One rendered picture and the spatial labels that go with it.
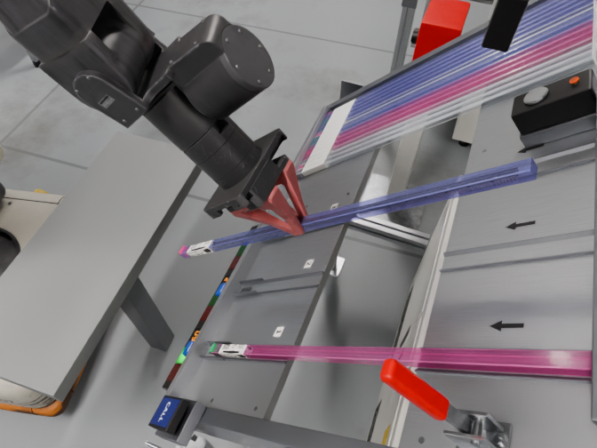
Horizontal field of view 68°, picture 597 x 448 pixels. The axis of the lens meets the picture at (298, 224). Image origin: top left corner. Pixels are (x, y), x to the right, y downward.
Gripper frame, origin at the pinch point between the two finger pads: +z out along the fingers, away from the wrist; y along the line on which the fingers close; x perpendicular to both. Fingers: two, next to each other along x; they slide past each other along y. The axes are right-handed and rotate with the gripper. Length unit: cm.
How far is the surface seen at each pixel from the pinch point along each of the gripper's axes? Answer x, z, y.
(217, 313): 25.0, 9.1, -4.8
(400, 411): 10.2, 39.1, -5.2
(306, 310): 6.4, 10.6, -4.3
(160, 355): 101, 38, 1
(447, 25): 8, 19, 80
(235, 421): 8.9, 9.4, -19.5
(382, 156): 71, 67, 110
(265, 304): 15.9, 10.7, -2.8
